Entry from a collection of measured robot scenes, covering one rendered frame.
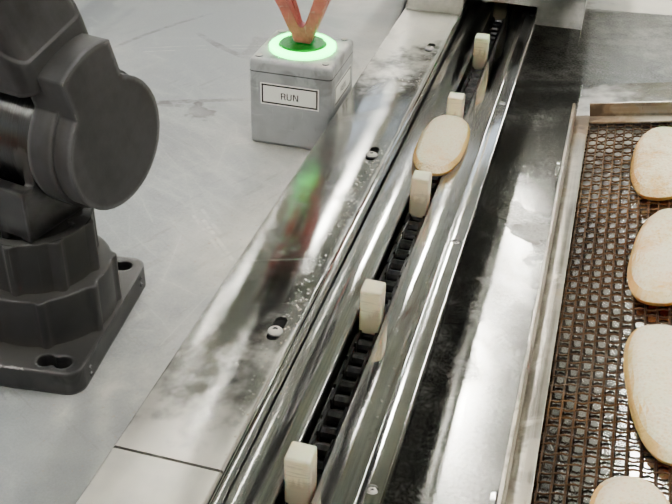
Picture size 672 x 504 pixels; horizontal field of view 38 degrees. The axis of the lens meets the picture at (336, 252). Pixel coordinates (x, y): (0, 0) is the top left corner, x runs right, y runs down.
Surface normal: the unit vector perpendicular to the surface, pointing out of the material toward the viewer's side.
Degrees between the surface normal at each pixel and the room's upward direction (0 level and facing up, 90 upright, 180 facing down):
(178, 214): 0
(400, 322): 0
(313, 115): 90
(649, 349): 12
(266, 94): 90
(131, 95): 90
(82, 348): 0
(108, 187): 90
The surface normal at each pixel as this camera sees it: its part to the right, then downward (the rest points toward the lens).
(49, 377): -0.17, 0.55
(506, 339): 0.02, -0.83
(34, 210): 0.88, 0.28
